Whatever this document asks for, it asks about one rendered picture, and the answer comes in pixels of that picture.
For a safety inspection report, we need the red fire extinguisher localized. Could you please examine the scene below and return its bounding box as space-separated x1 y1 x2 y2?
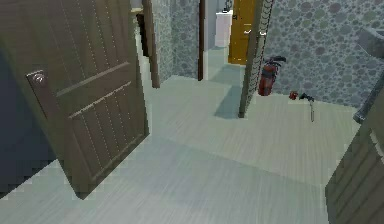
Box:
257 55 287 97

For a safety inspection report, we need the dark brown door edge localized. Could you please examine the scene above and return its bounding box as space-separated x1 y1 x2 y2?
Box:
238 0 275 119

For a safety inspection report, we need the yellow wooden door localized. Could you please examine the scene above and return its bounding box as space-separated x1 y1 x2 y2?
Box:
228 0 257 66

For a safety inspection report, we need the dark brown panelled door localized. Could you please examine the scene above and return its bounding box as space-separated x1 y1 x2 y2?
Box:
0 0 150 201

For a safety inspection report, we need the brown wooden door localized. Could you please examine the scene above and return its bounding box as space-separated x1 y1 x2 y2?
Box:
324 87 384 224

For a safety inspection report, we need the black handled knife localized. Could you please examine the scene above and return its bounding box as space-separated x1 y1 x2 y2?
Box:
298 92 316 123

